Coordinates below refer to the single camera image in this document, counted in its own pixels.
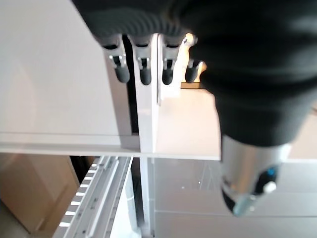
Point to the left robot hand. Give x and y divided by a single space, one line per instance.
247 62

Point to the white refrigerator door panel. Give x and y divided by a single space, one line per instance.
54 81

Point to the white figurine on wooden base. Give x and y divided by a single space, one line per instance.
183 59

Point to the white cabinet top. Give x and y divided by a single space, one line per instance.
188 124

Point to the grey cabinet front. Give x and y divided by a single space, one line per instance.
188 198

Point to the brown wooden door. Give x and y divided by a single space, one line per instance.
32 188

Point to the metal rail with white slots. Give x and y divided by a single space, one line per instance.
91 198

